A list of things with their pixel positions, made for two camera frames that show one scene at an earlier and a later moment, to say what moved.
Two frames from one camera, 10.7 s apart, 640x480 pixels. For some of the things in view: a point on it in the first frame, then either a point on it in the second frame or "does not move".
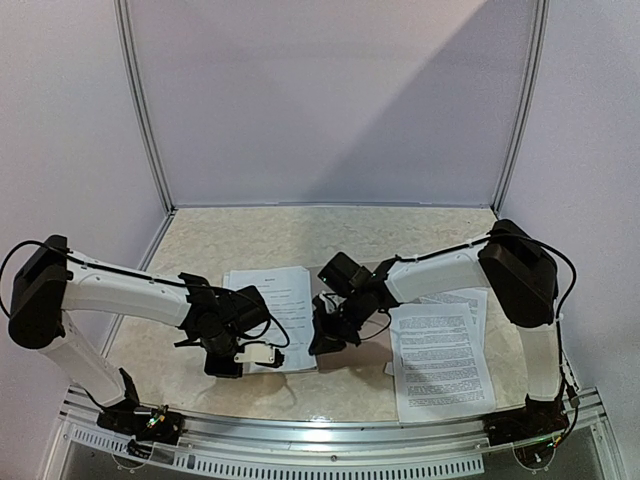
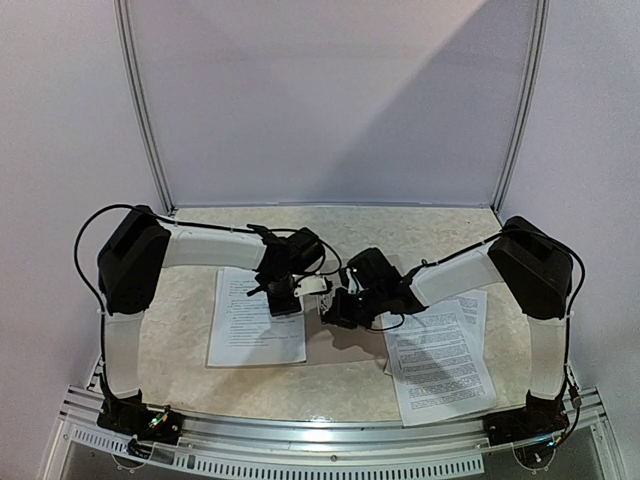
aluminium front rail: (95, 442) does not move
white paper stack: (440, 366) does not move
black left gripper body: (215, 345) to (275, 292)
